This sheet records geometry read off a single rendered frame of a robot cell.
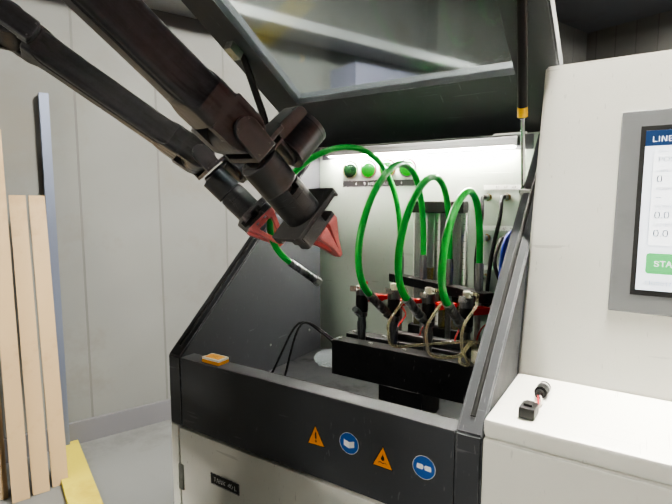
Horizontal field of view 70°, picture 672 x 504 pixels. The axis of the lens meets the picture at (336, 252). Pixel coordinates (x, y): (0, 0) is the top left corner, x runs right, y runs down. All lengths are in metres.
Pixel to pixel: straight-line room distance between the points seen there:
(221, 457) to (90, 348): 1.89
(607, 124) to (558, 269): 0.27
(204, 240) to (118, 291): 0.56
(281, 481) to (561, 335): 0.59
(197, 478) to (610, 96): 1.13
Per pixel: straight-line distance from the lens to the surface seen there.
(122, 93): 1.04
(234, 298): 1.21
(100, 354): 2.94
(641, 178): 0.97
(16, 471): 2.65
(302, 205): 0.68
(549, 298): 0.95
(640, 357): 0.94
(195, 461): 1.19
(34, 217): 2.63
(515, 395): 0.85
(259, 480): 1.06
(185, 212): 2.95
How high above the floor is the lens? 1.29
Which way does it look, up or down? 6 degrees down
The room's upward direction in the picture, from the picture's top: straight up
